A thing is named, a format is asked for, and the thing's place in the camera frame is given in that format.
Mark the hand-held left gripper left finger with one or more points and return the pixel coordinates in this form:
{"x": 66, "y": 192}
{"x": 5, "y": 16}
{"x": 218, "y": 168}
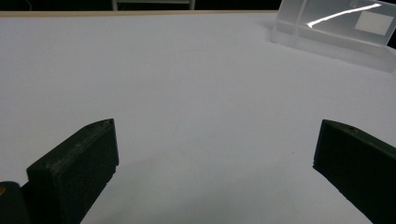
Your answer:
{"x": 73, "y": 174}

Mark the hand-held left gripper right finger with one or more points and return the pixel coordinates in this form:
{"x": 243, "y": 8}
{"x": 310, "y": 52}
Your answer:
{"x": 358, "y": 165}

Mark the translucent plastic box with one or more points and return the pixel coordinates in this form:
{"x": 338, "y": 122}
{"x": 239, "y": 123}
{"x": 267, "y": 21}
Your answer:
{"x": 336, "y": 29}

